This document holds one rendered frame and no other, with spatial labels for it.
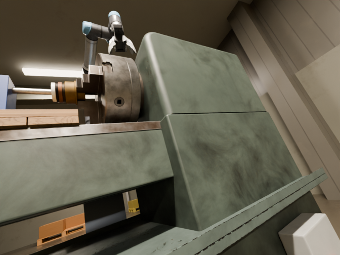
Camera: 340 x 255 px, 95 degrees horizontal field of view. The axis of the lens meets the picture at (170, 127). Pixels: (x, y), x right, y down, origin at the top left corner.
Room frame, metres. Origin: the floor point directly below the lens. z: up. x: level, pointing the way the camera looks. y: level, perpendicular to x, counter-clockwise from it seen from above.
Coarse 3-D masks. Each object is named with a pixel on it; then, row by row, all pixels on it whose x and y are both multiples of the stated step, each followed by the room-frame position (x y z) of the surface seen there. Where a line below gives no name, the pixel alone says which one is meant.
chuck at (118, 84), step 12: (96, 60) 0.50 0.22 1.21; (108, 60) 0.43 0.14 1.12; (120, 60) 0.46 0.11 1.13; (120, 72) 0.44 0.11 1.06; (108, 84) 0.43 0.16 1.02; (120, 84) 0.45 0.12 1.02; (96, 96) 0.61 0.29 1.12; (108, 96) 0.44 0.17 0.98; (120, 96) 0.47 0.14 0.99; (108, 108) 0.47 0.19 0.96; (120, 108) 0.49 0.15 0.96; (108, 120) 0.51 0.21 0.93; (120, 120) 0.53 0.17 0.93
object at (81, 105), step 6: (78, 102) 0.50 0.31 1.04; (84, 102) 0.51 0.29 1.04; (90, 102) 0.53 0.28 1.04; (96, 102) 0.54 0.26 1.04; (78, 108) 0.51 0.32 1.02; (84, 108) 0.52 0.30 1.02; (90, 108) 0.53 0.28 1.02; (96, 108) 0.55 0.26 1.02; (84, 114) 0.53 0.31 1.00; (90, 114) 0.54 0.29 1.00; (96, 114) 0.56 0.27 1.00; (90, 120) 0.55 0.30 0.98; (96, 120) 0.56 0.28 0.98
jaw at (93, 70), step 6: (90, 66) 0.41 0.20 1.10; (96, 66) 0.42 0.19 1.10; (102, 66) 0.42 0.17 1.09; (108, 66) 0.43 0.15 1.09; (90, 72) 0.41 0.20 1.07; (96, 72) 0.42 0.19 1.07; (102, 72) 0.43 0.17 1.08; (108, 72) 0.43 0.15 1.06; (84, 78) 0.44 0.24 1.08; (90, 78) 0.43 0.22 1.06; (96, 78) 0.44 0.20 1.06; (78, 84) 0.45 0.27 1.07; (84, 84) 0.45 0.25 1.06; (90, 84) 0.46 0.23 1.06; (96, 84) 0.47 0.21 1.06; (78, 90) 0.47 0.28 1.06; (84, 90) 0.48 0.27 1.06; (90, 90) 0.48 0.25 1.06; (96, 90) 0.49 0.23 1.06
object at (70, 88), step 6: (60, 84) 0.44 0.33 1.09; (66, 84) 0.45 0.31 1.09; (72, 84) 0.46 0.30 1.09; (60, 90) 0.44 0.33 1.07; (66, 90) 0.45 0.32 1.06; (72, 90) 0.46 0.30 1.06; (60, 96) 0.46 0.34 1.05; (66, 96) 0.46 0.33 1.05; (72, 96) 0.47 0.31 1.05; (78, 96) 0.49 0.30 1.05; (84, 96) 0.50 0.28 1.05; (60, 102) 0.48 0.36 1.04; (66, 102) 0.48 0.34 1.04; (72, 102) 0.49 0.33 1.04
